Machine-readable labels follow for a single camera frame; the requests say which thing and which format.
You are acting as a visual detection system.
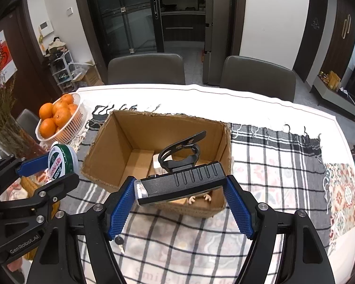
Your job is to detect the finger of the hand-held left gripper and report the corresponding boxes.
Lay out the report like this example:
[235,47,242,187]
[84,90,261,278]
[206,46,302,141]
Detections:
[0,153,51,202]
[0,173,80,222]

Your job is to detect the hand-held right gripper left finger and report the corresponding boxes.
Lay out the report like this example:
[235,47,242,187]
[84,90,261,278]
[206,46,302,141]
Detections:
[27,176,137,284]

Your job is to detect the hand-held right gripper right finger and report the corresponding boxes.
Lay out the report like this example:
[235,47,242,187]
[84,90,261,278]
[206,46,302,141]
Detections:
[223,174,336,284]

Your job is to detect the round ointment tin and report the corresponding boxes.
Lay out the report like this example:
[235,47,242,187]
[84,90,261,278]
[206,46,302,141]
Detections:
[46,143,78,184]

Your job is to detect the white charger cube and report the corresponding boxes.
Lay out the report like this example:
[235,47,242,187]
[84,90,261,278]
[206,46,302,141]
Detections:
[152,153,169,169]

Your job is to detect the black bike light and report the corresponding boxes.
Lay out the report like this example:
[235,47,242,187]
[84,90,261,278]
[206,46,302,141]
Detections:
[134,131,228,206]

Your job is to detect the brown cardboard box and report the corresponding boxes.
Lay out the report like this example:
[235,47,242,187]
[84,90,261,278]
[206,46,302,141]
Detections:
[81,110,234,219]

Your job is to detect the woven wicker tissue box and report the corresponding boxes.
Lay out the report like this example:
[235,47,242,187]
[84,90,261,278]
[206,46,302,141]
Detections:
[19,176,62,213]

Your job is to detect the floral cloth cover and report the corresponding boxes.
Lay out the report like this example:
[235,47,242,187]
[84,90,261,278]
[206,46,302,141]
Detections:
[0,183,33,203]

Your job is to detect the grey dining chair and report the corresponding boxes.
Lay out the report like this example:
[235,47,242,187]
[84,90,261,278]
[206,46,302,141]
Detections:
[220,56,296,102]
[107,53,186,86]
[0,109,40,157]

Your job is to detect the checked tablecloth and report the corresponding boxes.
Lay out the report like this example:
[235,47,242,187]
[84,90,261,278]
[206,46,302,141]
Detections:
[56,105,335,284]

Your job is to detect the pile of oranges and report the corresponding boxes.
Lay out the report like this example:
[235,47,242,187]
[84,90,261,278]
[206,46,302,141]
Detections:
[38,93,79,138]

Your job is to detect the white plastic fruit basket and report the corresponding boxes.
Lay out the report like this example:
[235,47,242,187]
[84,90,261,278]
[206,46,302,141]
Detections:
[35,92,86,142]

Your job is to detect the dried purple flowers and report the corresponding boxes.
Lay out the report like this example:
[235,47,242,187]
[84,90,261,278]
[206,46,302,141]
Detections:
[0,40,45,157]

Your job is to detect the white shoe rack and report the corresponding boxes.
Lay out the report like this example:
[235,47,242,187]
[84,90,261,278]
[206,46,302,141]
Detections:
[44,50,77,93]

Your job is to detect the patterned floral table mat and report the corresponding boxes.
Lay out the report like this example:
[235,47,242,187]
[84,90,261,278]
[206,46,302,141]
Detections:
[324,163,355,255]

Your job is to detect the open cardboard carton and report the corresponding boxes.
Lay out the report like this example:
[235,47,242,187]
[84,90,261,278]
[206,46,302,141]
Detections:
[72,62,105,91]

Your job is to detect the beige bag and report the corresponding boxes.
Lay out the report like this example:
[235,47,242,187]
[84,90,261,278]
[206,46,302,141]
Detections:
[44,38,67,55]

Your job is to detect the grey television console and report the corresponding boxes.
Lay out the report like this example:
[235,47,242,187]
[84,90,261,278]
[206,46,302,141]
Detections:
[312,75,355,122]

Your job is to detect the yellow gift boxes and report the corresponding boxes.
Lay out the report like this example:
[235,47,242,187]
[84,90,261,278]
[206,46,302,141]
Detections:
[319,70,342,91]

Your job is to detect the dark glass door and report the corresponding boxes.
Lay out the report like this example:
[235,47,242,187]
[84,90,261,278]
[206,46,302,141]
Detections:
[86,0,164,77]

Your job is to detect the grey refrigerator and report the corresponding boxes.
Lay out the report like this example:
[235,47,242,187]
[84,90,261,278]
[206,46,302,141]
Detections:
[203,0,234,86]

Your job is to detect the dark wooden door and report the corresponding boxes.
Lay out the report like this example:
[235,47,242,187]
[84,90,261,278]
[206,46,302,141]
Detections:
[293,0,329,83]

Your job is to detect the red wall poster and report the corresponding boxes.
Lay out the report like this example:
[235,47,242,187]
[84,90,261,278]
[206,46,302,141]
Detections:
[0,30,18,83]

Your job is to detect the white wall intercom panel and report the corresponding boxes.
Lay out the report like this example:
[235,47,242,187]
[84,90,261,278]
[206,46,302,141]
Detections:
[38,20,52,36]

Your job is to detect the dark door with gold handle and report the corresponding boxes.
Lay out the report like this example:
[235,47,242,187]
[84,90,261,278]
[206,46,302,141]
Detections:
[322,0,355,80]

